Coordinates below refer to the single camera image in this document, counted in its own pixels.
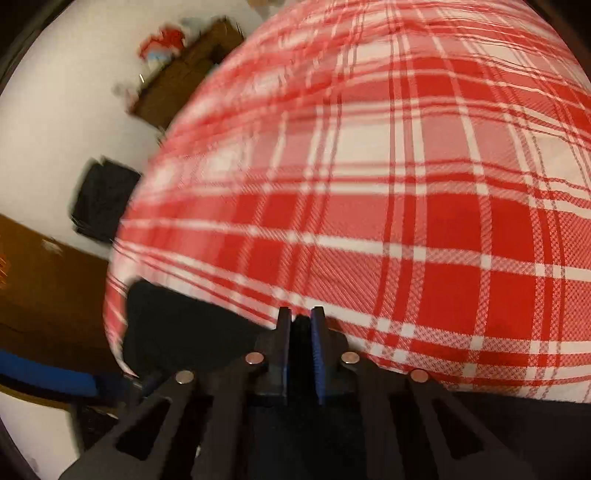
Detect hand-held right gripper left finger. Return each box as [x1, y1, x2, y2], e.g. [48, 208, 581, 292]
[58, 307, 293, 480]

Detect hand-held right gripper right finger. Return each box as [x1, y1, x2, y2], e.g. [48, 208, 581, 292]
[310, 305, 536, 480]

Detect black pants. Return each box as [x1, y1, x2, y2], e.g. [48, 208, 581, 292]
[121, 278, 591, 480]

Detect red plaid bed sheet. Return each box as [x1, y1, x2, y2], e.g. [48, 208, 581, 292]
[104, 0, 591, 402]

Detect black suitcase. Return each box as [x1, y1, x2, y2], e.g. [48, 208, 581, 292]
[69, 158, 141, 243]

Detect wooden cabinet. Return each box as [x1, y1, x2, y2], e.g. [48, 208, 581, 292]
[131, 18, 245, 130]

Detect red bag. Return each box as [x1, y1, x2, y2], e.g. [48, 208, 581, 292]
[139, 28, 185, 61]

